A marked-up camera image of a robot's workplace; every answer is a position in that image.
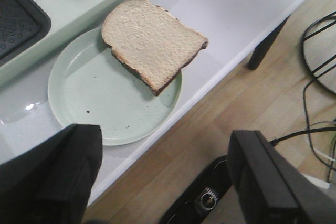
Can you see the white bread slice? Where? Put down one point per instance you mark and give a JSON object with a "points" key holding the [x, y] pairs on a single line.
{"points": [[151, 42]]}

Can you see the light green breakfast maker base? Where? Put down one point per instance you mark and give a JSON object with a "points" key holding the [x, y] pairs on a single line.
{"points": [[32, 29]]}

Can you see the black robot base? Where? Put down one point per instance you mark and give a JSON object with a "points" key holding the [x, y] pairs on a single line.
{"points": [[202, 195]]}

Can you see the round wire stand base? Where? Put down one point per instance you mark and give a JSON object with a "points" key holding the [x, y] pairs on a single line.
{"points": [[317, 49]]}

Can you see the black table leg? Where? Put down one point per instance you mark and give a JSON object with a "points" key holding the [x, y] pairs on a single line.
{"points": [[261, 50]]}

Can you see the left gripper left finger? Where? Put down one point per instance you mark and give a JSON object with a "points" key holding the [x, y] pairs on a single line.
{"points": [[51, 183]]}

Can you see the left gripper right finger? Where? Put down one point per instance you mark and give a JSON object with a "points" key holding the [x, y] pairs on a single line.
{"points": [[270, 189]]}

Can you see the light green round plate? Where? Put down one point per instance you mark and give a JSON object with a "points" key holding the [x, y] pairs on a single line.
{"points": [[87, 85]]}

